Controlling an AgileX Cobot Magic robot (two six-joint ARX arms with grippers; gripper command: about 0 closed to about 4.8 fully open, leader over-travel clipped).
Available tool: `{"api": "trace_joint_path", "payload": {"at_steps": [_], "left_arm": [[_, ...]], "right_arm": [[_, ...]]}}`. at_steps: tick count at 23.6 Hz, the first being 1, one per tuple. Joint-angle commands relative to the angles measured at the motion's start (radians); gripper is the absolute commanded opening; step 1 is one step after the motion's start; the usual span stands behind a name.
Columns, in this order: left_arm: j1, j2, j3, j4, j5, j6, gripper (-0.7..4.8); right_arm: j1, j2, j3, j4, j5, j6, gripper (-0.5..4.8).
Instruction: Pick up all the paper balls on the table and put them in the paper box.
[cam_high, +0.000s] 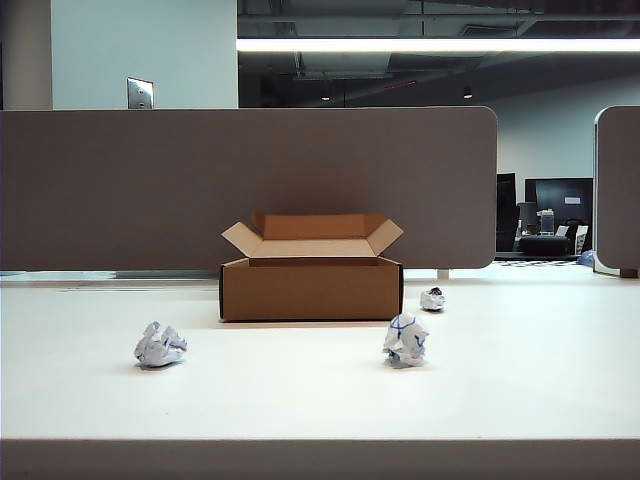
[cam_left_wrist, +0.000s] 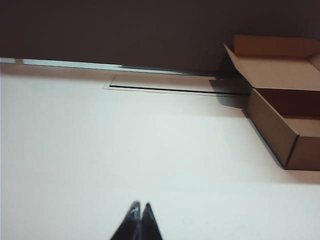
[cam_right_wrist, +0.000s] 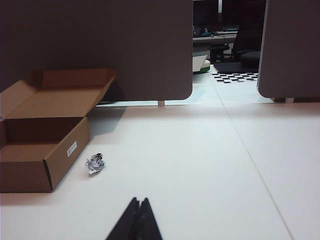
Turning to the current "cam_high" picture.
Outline small paper ball black mark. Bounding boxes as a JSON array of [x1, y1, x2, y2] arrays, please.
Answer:
[[419, 286, 447, 313]]

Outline paper ball with blue line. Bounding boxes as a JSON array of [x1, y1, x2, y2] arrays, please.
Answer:
[[382, 312, 431, 370]]

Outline white paper ball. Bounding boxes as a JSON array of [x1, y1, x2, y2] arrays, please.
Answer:
[[132, 321, 189, 370]]

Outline brown cardboard box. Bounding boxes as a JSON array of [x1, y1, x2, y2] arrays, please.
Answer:
[[218, 210, 405, 323]]

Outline wide grey-brown desk divider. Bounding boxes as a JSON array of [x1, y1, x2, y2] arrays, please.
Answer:
[[0, 106, 499, 272]]

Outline black upright panel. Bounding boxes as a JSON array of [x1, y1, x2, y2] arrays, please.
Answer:
[[496, 172, 518, 252]]

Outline black round ottoman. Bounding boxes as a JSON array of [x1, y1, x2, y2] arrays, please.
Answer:
[[517, 234, 572, 255]]

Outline long ceiling light strip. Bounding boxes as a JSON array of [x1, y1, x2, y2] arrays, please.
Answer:
[[236, 38, 640, 53]]

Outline narrow grey-brown desk divider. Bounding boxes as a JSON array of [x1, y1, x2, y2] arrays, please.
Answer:
[[593, 104, 640, 277]]

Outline metal wall plate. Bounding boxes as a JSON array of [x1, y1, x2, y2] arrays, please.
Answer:
[[126, 76, 155, 110]]

